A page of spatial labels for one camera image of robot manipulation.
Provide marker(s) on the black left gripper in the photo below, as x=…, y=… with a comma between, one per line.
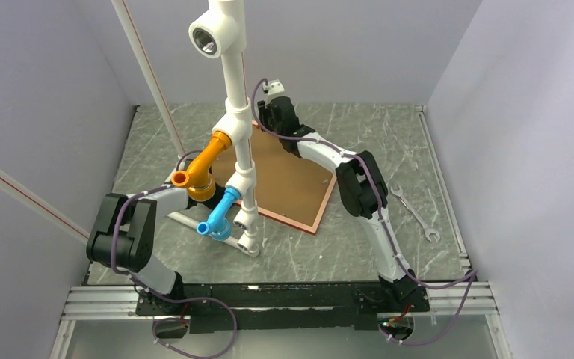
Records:
x=220, y=191

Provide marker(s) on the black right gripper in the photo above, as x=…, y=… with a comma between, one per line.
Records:
x=264, y=111

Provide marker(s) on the red picture frame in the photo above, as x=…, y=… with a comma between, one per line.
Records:
x=326, y=203

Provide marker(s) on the orange pipe elbow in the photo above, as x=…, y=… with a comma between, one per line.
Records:
x=219, y=142

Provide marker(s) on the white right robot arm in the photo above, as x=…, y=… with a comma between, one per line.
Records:
x=362, y=192

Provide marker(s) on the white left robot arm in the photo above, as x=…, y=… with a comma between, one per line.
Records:
x=123, y=234

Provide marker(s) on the blue pipe elbow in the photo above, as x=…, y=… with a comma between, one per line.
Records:
x=216, y=225

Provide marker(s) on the white pipe stand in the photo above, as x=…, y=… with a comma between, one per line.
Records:
x=221, y=33

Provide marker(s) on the silver open-end wrench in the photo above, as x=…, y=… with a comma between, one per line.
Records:
x=430, y=233

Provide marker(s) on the white pole with red stripe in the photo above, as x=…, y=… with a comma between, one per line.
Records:
x=131, y=32

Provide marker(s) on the white diagonal pole left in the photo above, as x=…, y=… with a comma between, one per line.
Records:
x=28, y=198

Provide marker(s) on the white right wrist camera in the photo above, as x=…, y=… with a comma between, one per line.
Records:
x=272, y=90

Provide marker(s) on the brown frame backing board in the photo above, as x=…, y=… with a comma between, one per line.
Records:
x=287, y=183

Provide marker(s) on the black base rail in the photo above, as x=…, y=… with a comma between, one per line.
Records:
x=360, y=305

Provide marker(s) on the aluminium extrusion frame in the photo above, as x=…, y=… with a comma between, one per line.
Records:
x=120, y=303

